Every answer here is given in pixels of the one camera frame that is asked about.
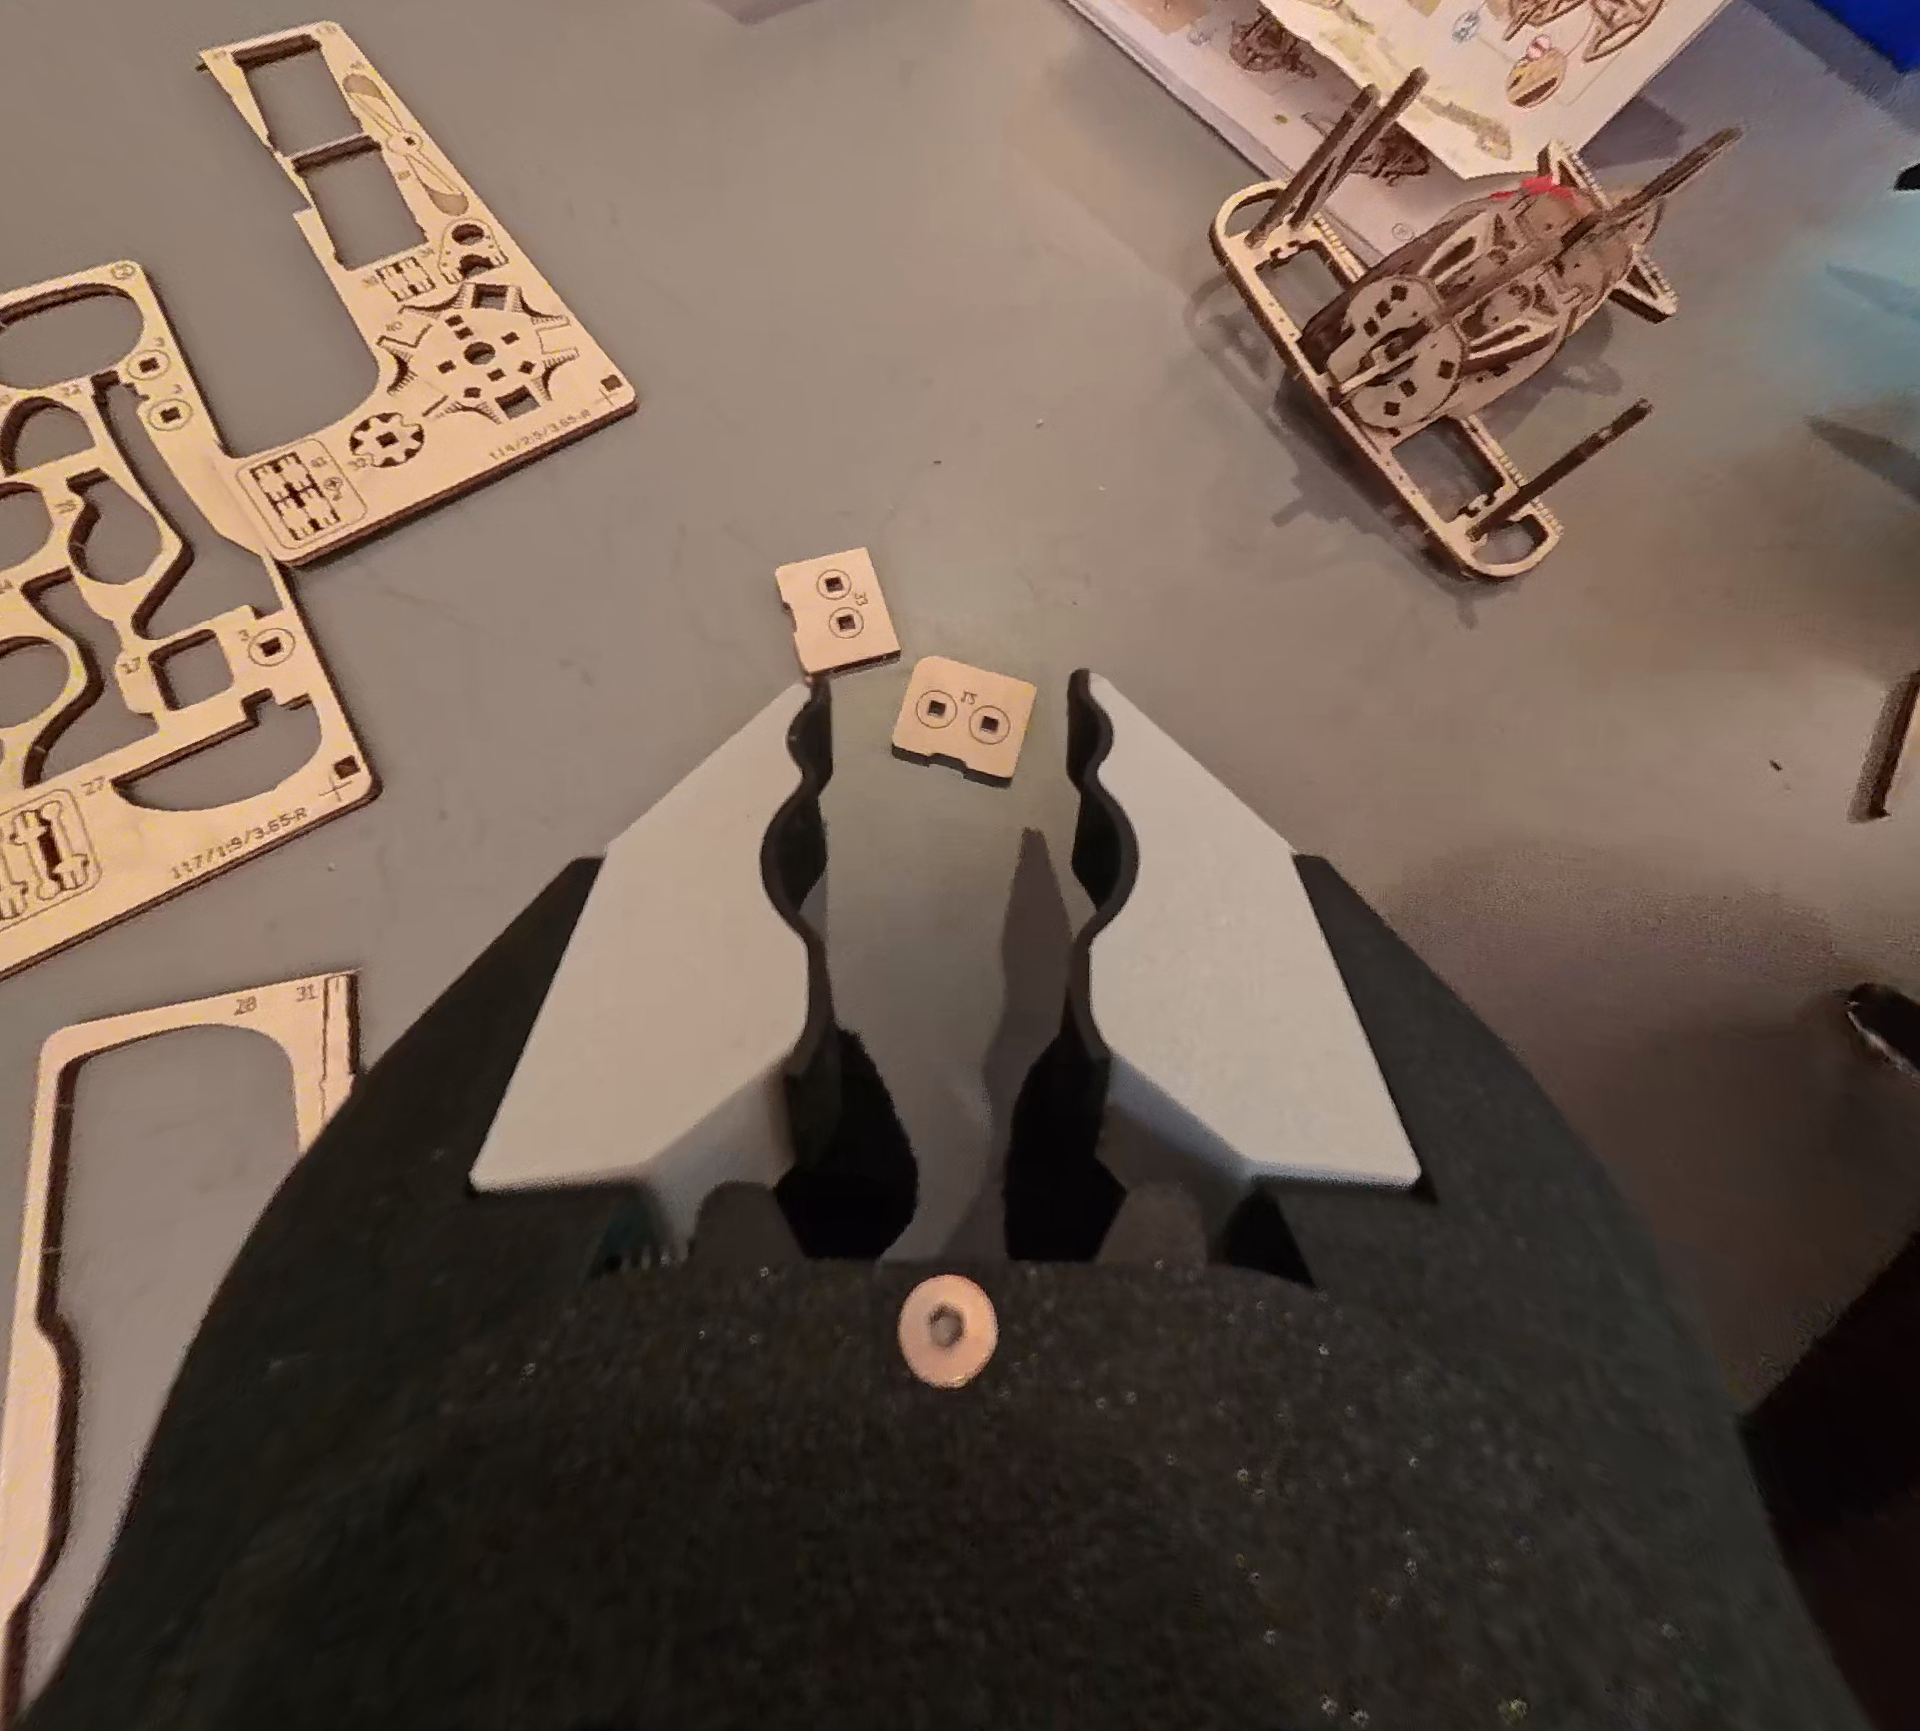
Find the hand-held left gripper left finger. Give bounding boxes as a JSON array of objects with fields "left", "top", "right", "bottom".
[{"left": 465, "top": 677, "right": 847, "bottom": 1224}]

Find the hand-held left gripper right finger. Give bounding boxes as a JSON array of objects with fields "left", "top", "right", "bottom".
[{"left": 1066, "top": 669, "right": 1423, "bottom": 1198}]

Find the small plywood tile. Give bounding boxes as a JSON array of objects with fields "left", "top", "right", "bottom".
[
  {"left": 772, "top": 541, "right": 901, "bottom": 680},
  {"left": 887, "top": 654, "right": 1039, "bottom": 788}
]

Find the dark wooden strut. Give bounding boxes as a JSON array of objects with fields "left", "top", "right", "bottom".
[{"left": 1501, "top": 400, "right": 1654, "bottom": 538}]

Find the wooden model plane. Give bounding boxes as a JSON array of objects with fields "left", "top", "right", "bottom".
[{"left": 1206, "top": 68, "right": 1749, "bottom": 582}]

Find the grey desk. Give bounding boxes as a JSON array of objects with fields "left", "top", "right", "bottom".
[{"left": 0, "top": 0, "right": 1920, "bottom": 1731}]

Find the plywood parts sheet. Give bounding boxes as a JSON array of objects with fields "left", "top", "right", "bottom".
[
  {"left": 0, "top": 257, "right": 382, "bottom": 984},
  {"left": 196, "top": 23, "right": 643, "bottom": 567},
  {"left": 0, "top": 970, "right": 361, "bottom": 1707}
]

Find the tapered wooden strut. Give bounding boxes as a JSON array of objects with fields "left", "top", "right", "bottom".
[{"left": 1852, "top": 669, "right": 1920, "bottom": 825}]

